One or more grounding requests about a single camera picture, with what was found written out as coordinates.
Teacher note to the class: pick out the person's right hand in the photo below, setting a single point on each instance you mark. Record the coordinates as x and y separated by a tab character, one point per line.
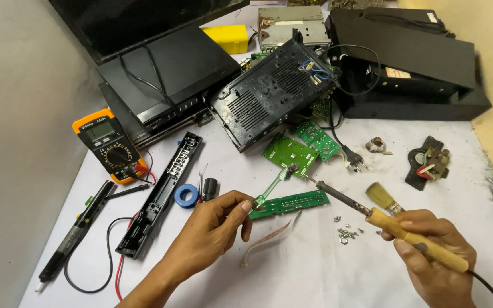
441	278

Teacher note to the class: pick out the person's left hand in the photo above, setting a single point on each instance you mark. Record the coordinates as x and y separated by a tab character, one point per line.
206	231

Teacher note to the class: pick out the green clear toothbrush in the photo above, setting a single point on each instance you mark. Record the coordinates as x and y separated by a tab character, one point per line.
274	184

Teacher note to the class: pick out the thin red-tipped screwdriver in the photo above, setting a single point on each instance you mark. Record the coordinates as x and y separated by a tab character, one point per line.
200	188

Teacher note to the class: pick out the blue tape roll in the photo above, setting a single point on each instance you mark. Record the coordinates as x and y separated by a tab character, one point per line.
177	196

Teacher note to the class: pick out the long black plastic front panel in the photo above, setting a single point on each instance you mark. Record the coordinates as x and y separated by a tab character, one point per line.
152	209

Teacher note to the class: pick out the black multimeter probe lead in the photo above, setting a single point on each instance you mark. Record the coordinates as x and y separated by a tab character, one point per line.
131	190

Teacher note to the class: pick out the red multimeter probe lead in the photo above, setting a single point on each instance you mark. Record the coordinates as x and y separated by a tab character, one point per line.
119	273

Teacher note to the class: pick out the long narrow green circuit board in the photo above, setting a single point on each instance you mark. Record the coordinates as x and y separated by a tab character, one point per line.
298	201

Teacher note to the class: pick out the small bristle paintbrush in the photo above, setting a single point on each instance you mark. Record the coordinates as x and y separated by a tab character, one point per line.
379	194

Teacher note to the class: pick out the cluster of small screws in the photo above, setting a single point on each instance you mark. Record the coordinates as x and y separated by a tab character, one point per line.
347	233

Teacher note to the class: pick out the wide green circuit board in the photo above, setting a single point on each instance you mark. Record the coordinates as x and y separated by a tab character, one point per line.
285	152

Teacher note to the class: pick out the black desoldering pump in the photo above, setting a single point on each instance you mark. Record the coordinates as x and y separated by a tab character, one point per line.
75	235

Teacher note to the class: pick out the orange black multimeter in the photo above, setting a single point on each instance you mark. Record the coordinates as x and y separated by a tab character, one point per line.
105	143

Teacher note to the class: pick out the black disc player with silver trim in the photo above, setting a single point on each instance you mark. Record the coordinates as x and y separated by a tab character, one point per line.
122	117

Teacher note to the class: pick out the green circuit board with relays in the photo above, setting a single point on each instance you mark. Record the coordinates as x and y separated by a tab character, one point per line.
317	139

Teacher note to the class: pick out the small copper toroid coil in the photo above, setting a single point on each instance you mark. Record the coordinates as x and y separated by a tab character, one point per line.
375	145

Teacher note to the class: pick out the black vented plastic chassis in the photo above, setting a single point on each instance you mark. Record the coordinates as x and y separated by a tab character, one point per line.
268	90

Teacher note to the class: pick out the green circuit board under chassis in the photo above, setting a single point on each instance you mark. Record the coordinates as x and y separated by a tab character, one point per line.
321	109

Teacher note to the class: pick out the glossy black disc player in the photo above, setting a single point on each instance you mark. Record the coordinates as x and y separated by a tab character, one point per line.
186	64

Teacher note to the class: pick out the black device base box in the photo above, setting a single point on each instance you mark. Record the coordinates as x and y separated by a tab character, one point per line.
422	107

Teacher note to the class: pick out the yellow plastic box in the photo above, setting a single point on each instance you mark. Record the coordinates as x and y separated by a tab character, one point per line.
227	37

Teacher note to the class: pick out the grey metal car stereo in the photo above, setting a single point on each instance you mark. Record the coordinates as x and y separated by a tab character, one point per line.
289	25

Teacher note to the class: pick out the large black flat screen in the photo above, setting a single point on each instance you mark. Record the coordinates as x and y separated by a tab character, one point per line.
122	21

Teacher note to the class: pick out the black metal device cover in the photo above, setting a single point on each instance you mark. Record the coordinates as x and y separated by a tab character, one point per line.
400	51

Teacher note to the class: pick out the black bracket with switch part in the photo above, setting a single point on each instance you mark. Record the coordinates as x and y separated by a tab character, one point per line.
428	162

